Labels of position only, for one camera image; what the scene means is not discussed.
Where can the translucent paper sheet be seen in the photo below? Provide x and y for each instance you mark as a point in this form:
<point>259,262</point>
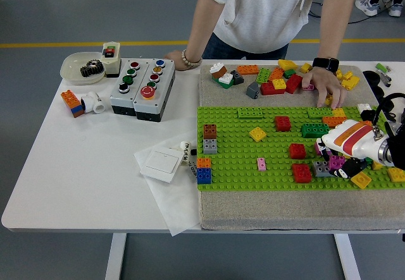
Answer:
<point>177,204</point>

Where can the white plastic bowl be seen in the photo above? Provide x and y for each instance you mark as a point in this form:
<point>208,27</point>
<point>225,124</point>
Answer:
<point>71,66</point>

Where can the magenta square brick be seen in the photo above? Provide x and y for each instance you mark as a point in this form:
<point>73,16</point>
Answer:
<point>336,162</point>

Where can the white on pink brick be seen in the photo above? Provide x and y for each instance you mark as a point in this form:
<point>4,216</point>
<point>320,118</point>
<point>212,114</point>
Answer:
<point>317,148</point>

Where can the dark green long brick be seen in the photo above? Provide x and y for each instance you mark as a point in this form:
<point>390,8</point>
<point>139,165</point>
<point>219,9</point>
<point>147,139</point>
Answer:
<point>314,130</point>

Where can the person's right forearm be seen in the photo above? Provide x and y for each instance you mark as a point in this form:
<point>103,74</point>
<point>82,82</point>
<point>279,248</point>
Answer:
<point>199,27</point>

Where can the black brick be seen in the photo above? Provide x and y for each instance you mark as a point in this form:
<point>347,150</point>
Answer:
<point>368,115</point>

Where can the control box with emergency stop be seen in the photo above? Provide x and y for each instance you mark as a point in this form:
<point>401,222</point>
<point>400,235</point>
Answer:
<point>164,77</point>

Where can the grey slope brick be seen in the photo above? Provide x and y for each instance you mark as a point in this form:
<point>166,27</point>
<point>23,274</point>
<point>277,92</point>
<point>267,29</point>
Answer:
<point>253,90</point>

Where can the white wall switch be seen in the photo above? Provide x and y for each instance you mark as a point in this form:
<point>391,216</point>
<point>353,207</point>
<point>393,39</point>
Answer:
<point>161,163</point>

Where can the white table leg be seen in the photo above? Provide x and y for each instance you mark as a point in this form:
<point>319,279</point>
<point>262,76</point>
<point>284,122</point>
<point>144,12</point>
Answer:
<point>115,258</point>
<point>348,258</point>

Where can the green studded baseplate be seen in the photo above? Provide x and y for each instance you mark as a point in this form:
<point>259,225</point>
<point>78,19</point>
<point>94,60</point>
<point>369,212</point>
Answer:
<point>237,167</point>

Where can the black metal gear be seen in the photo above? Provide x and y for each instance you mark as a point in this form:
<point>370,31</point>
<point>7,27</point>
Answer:
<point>91,69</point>

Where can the person's right hand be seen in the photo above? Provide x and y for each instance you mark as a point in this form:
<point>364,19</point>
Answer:
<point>178,61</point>

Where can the small metal tool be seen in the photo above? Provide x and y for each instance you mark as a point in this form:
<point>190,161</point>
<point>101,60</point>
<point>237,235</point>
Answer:
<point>385,79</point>

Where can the lime green brick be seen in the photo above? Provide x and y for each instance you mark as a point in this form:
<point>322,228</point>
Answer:
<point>263,75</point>

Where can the grey-brown mat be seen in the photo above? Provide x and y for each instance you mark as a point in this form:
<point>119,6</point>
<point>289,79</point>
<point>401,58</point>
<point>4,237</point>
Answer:
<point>284,212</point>

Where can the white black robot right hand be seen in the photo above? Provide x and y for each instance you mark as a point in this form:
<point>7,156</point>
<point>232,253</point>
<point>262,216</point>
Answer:
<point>354,137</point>

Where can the brown square brick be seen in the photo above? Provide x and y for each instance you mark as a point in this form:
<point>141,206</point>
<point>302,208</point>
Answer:
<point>210,131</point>

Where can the small two-button switch box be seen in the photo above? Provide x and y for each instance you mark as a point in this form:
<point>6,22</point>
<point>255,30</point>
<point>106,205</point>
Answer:
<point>110,63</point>

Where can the dark grey brick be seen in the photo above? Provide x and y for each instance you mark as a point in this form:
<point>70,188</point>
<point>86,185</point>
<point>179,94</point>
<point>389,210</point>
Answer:
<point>238,78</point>

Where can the red square brick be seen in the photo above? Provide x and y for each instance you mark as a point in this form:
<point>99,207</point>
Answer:
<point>297,151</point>
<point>283,123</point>
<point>302,173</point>

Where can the grey square brick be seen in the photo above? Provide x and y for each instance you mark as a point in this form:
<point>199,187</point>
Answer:
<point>210,146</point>

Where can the blue square brick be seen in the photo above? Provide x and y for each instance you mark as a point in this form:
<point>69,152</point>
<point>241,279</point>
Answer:
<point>204,176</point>

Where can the person's left forearm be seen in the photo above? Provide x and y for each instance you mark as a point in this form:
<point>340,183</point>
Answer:
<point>332,27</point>

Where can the white pipe tee fitting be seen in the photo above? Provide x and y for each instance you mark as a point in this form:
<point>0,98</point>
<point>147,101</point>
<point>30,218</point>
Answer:
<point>93,101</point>

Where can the pink small brick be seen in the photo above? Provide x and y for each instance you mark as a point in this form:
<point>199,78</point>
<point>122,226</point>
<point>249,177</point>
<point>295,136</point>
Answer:
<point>308,87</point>
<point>261,164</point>

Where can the dark green flat brick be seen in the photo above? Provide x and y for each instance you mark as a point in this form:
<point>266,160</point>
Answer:
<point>221,85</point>

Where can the black wristwatch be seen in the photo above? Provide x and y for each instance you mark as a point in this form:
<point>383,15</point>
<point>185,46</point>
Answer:
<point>326,63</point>

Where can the orange blue brown brick stack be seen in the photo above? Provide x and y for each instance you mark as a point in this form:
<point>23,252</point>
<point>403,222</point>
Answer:
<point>72,101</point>

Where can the yellow flat square brick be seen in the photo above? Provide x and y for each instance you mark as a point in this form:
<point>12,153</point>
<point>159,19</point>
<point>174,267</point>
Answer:
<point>257,134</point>
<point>361,180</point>

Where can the brown and white brick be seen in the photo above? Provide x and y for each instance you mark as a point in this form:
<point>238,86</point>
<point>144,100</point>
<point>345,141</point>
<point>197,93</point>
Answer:
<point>218,69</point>

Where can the red oblong brick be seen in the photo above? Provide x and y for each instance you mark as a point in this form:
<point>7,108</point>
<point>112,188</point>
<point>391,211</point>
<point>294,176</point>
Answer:
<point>294,84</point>

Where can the grey long brick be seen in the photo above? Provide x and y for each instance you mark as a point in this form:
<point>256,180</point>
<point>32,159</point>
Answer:
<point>320,169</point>

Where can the person's left hand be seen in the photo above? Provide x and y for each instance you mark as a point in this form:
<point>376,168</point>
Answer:
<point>327,82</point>

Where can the four-button control box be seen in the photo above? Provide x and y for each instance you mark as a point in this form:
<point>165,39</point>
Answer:
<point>121,98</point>

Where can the green plastic tool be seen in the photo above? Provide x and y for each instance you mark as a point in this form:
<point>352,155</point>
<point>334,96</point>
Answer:
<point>383,67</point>

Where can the orange square brick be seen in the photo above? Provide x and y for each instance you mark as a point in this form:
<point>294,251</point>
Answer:
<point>204,163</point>

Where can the red long brick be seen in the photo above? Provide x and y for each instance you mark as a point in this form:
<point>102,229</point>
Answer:
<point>268,89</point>

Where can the light green flat plate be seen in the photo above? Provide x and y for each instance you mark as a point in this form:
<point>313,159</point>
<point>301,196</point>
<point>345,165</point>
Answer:
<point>251,112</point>
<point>319,112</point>

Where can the white labelled tube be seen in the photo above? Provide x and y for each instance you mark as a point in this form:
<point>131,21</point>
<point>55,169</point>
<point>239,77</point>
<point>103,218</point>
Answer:
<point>185,145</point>

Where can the orange long brick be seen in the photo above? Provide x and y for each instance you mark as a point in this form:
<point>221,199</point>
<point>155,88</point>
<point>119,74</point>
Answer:
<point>332,122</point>
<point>247,69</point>

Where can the yellow oblong brick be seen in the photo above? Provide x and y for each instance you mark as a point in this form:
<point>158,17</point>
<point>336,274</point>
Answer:
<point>287,64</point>

